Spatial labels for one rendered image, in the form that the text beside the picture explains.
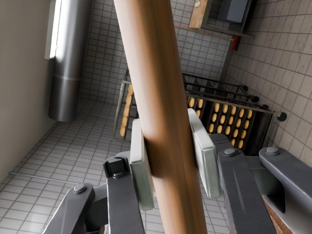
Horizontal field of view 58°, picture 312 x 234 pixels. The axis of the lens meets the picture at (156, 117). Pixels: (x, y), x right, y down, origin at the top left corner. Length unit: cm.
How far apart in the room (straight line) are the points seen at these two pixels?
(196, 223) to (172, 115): 8
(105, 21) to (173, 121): 504
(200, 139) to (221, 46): 521
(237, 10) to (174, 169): 454
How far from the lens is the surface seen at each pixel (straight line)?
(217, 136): 17
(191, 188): 18
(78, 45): 315
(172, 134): 16
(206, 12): 444
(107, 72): 525
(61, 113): 331
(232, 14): 466
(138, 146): 16
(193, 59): 526
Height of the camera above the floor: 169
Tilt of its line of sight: 6 degrees down
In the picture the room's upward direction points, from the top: 79 degrees counter-clockwise
